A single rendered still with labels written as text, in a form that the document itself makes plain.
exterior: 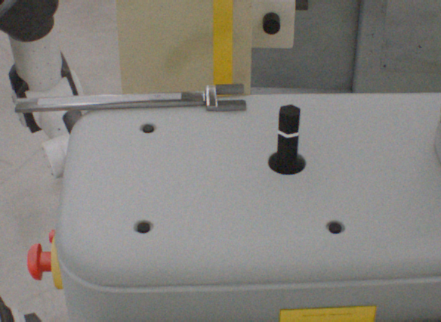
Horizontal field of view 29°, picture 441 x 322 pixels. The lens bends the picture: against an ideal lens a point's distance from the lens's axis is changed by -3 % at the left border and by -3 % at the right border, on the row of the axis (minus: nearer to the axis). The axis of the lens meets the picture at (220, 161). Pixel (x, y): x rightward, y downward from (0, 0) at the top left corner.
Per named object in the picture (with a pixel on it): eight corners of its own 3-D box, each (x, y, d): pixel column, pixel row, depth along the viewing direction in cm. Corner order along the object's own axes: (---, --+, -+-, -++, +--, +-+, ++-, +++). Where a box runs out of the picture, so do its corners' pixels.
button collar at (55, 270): (56, 301, 92) (48, 261, 89) (61, 261, 97) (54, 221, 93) (75, 301, 92) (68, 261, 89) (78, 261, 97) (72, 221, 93)
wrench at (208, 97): (13, 119, 91) (12, 113, 90) (18, 97, 94) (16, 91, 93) (246, 110, 92) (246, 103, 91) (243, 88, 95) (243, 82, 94)
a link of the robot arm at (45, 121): (47, 161, 157) (29, 134, 174) (99, 141, 160) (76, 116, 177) (28, 107, 153) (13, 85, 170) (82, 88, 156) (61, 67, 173)
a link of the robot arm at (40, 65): (8, 94, 175) (-11, 19, 156) (68, 72, 178) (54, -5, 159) (26, 136, 169) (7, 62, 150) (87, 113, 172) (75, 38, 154)
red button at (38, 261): (29, 288, 92) (23, 261, 90) (32, 261, 96) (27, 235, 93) (59, 288, 93) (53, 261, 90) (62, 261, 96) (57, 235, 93)
